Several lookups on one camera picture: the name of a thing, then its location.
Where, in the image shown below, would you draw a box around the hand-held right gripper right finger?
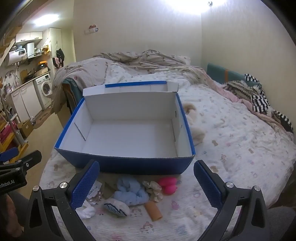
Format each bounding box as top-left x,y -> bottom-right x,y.
194,159 -> 270,241

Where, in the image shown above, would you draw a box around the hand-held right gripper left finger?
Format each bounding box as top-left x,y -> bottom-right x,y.
23,159 -> 100,241

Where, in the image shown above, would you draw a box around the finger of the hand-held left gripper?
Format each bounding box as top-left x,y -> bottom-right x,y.
0,147 -> 19,163
10,150 -> 42,174

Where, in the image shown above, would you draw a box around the clear plastic packet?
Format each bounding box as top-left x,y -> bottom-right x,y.
87,181 -> 103,206

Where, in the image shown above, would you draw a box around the pink mushroom toy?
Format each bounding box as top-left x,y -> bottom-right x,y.
158,176 -> 179,195

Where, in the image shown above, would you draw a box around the cream scrunchie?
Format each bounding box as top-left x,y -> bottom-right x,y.
142,180 -> 164,203

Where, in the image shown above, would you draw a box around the orange tube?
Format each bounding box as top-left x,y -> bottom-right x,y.
144,200 -> 163,221

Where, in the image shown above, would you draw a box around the white cardboard box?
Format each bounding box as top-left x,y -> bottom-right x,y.
54,81 -> 196,176

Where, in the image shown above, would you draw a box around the person's left forearm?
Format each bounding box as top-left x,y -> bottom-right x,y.
0,193 -> 13,232

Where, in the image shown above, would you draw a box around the yellow wooden chair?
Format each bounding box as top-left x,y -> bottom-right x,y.
0,120 -> 29,154

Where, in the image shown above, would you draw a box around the olive cloth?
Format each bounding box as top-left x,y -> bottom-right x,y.
99,173 -> 123,200

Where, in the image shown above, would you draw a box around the plain white sock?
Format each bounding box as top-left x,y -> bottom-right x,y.
75,199 -> 97,219

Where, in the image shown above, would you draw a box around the white sock with blue print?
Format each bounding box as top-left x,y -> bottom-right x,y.
103,198 -> 130,217

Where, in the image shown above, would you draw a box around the brown floor mat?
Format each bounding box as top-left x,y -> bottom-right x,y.
33,107 -> 55,129

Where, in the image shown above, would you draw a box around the bed with printed sheet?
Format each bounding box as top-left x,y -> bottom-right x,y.
39,56 -> 296,241

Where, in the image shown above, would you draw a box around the beige plush toy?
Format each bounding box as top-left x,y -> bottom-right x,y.
183,103 -> 207,146

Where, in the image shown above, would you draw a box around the white kitchen base cabinet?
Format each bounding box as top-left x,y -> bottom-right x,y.
10,82 -> 42,122

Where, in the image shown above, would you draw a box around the white washing machine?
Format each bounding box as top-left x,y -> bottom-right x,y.
33,74 -> 53,110

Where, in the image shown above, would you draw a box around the pink blanket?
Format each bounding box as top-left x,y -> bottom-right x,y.
192,66 -> 294,139

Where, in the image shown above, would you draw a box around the white water heater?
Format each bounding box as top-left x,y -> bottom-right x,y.
5,48 -> 28,67

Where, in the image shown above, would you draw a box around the black white striped cloth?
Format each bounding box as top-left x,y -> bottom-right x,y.
244,74 -> 294,134

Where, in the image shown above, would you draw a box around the beige printed quilt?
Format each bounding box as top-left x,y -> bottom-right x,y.
52,49 -> 222,114

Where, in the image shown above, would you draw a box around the knitted patterned cloth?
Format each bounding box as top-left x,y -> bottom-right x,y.
223,80 -> 262,103

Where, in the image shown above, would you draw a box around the black hanging garment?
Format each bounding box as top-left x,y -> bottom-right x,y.
55,48 -> 65,68

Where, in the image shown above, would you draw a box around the teal padded panel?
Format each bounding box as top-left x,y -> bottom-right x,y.
206,62 -> 262,89

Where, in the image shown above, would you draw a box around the tall white cabinet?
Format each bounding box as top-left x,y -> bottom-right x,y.
48,27 -> 63,68

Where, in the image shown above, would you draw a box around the ceiling lamp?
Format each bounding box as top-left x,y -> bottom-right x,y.
165,0 -> 210,15

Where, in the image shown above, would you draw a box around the wooden frame with teal padding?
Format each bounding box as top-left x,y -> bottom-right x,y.
61,77 -> 80,130

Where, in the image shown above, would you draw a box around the white wall cabinets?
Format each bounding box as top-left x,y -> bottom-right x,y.
15,32 -> 43,43

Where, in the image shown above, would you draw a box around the red white wall decoration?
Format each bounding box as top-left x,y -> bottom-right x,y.
84,24 -> 99,34

